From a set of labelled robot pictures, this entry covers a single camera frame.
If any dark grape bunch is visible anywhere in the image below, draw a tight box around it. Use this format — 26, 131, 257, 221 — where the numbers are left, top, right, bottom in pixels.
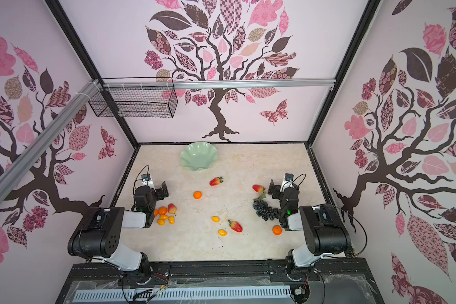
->
252, 196, 281, 221

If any green scalloped fruit bowl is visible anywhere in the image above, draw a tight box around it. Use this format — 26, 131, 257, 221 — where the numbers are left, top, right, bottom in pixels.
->
180, 142, 218, 171

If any large red strawberry front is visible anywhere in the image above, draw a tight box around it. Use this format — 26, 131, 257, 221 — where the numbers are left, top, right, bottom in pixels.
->
229, 220, 243, 233

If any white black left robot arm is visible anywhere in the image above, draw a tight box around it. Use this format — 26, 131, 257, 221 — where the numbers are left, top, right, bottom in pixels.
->
67, 174, 169, 279

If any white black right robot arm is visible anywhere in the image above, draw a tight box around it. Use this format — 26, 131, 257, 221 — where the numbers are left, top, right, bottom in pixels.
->
267, 174, 351, 281

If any orange mandarin left pile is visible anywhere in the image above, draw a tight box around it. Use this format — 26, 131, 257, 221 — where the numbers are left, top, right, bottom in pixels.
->
158, 207, 167, 215

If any orange mandarin centre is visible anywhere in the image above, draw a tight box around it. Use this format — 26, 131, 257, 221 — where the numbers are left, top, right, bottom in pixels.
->
193, 191, 202, 200

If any orange mandarin right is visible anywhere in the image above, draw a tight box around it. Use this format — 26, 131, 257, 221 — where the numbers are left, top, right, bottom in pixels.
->
272, 225, 282, 236

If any white vented strip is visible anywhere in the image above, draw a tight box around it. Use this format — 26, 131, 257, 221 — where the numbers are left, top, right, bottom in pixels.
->
66, 286, 293, 303

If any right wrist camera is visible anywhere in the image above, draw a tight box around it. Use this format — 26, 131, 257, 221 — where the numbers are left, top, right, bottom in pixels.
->
280, 173, 299, 192

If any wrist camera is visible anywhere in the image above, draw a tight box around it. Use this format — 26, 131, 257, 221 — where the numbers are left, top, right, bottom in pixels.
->
141, 174, 155, 189
280, 173, 299, 192

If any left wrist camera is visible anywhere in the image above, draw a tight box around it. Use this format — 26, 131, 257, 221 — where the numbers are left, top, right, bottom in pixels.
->
141, 174, 155, 189

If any black wire basket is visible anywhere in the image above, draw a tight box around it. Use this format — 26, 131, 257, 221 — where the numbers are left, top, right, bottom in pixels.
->
89, 76, 178, 119

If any black base frame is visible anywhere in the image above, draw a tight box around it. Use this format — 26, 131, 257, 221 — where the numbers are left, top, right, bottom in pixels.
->
57, 258, 383, 303

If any aluminium rail back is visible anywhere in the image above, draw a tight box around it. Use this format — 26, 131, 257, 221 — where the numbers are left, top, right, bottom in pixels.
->
103, 78, 336, 89

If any aluminium rail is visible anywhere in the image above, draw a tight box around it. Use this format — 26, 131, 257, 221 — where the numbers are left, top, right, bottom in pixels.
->
0, 79, 101, 205
103, 78, 336, 89

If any aluminium rail left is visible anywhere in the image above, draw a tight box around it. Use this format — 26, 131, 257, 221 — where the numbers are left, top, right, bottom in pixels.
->
0, 79, 101, 205

